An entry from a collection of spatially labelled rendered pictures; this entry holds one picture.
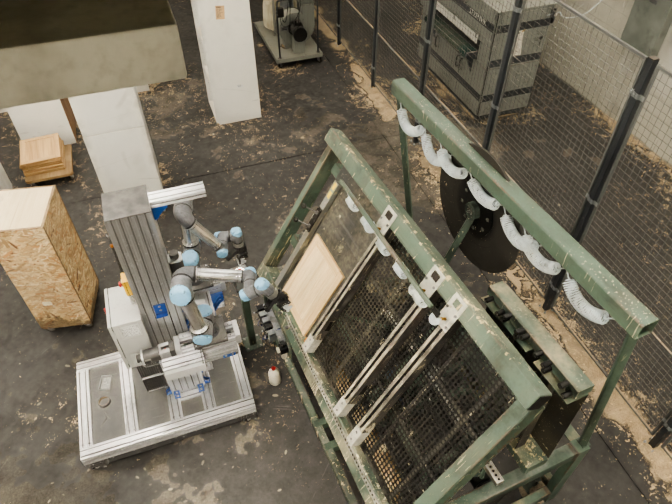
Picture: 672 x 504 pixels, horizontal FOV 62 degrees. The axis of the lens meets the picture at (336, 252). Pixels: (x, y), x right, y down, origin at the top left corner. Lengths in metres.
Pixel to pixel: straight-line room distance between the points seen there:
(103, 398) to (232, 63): 4.21
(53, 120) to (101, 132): 1.95
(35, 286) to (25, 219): 0.63
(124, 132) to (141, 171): 0.47
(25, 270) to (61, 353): 0.86
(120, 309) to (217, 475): 1.45
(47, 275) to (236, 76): 3.54
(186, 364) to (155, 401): 0.87
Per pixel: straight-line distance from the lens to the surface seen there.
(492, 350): 2.72
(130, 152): 5.88
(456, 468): 2.98
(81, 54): 0.67
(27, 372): 5.45
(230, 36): 7.09
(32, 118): 7.65
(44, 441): 5.03
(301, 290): 3.98
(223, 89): 7.36
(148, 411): 4.61
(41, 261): 4.89
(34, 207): 4.84
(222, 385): 4.59
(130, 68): 0.68
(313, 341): 3.75
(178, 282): 3.30
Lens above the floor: 4.08
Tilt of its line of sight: 46 degrees down
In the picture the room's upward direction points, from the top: straight up
